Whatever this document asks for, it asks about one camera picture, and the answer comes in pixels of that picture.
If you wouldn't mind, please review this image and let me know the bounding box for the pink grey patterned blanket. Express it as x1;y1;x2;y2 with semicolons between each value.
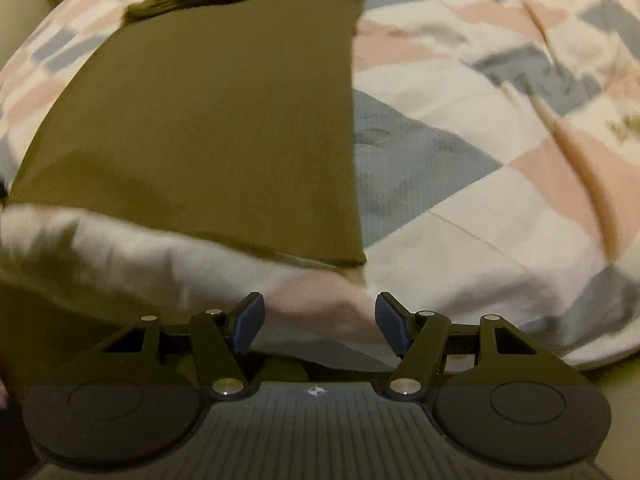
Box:
0;0;640;374

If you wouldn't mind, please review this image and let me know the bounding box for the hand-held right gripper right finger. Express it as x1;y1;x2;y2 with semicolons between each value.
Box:
374;291;552;402

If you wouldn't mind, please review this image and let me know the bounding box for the olive green garment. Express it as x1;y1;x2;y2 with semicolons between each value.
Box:
9;0;386;267

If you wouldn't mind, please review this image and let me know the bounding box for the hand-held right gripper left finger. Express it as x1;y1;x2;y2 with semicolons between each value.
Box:
92;291;266;402

